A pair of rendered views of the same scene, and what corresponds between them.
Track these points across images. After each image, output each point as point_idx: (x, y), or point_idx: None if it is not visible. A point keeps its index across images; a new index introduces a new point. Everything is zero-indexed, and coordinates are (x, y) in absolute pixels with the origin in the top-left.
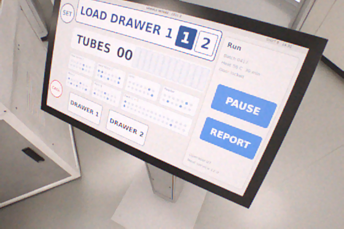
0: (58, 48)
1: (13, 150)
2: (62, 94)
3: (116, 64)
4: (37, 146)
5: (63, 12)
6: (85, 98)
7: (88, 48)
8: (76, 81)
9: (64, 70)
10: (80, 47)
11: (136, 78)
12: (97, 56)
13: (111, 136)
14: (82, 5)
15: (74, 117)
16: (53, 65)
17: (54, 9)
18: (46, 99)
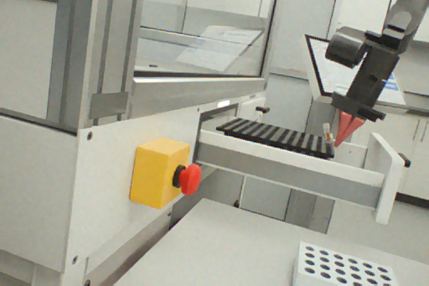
0: (318, 63)
1: (233, 200)
2: (331, 84)
3: (346, 67)
4: (240, 200)
5: (314, 48)
6: (342, 83)
7: (333, 62)
8: (334, 76)
9: (326, 72)
10: (329, 62)
11: (355, 71)
12: (338, 65)
13: None
14: (321, 45)
15: (341, 93)
16: (319, 70)
17: (309, 46)
18: (323, 88)
